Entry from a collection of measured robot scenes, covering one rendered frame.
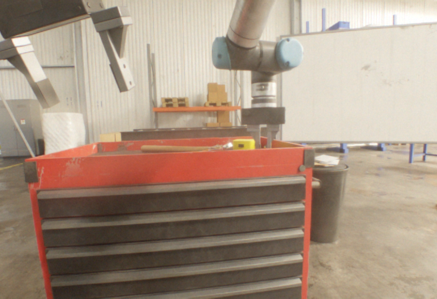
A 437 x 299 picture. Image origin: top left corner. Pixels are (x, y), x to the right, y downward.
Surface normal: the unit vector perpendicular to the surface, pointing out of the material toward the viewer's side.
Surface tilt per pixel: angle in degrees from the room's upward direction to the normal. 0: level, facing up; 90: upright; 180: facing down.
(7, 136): 90
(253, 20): 144
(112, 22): 113
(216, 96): 90
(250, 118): 90
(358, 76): 90
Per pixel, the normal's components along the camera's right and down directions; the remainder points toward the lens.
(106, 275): 0.01, -0.93
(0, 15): -0.07, 0.51
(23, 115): 0.13, 0.12
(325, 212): -0.15, 0.19
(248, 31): -0.06, 0.88
